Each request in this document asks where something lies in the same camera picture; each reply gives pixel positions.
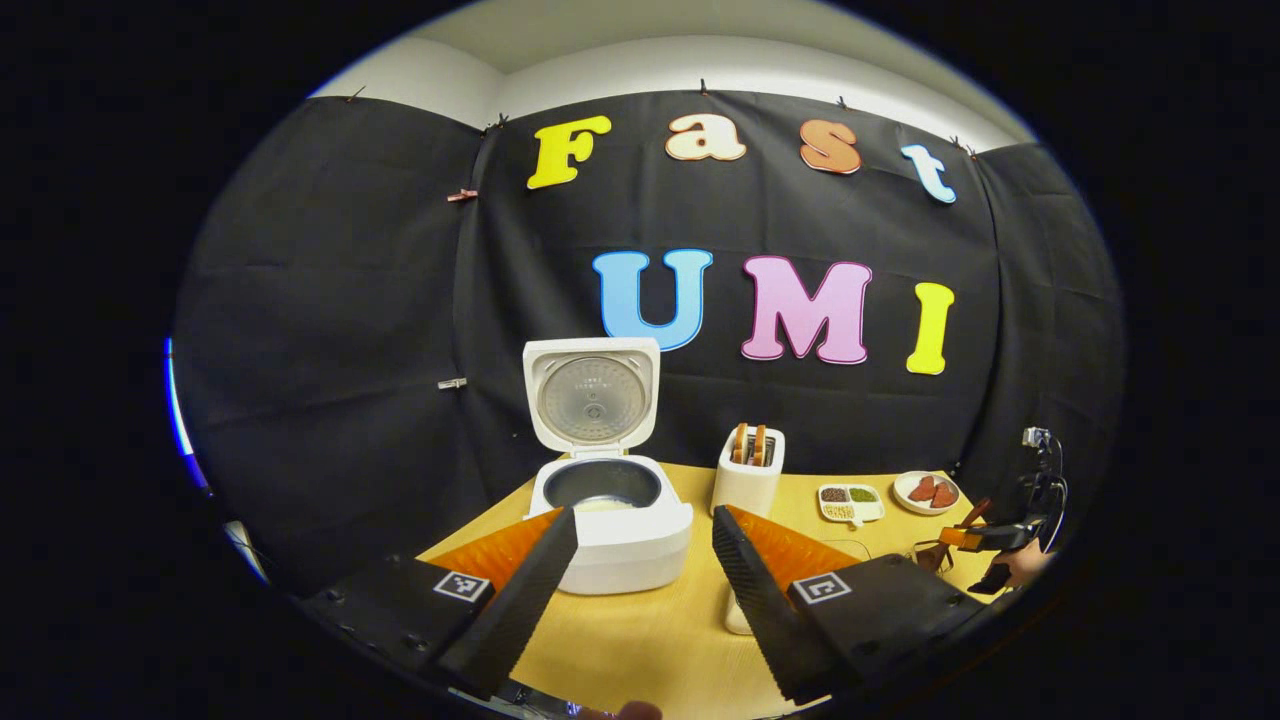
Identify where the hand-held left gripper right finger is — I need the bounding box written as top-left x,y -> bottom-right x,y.
711,503 -> 986,706

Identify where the white toaster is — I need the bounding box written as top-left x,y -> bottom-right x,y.
711,424 -> 786,518

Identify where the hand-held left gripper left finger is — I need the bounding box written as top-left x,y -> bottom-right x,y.
300,505 -> 580,701

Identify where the white divided grain dish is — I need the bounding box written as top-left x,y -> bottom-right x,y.
817,484 -> 886,528

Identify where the black backdrop cloth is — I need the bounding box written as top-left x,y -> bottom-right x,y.
172,90 -> 1126,601

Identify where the white round plate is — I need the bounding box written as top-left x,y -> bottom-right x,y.
893,470 -> 961,516

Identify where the white rice cooker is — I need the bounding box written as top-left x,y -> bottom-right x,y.
522,337 -> 694,596

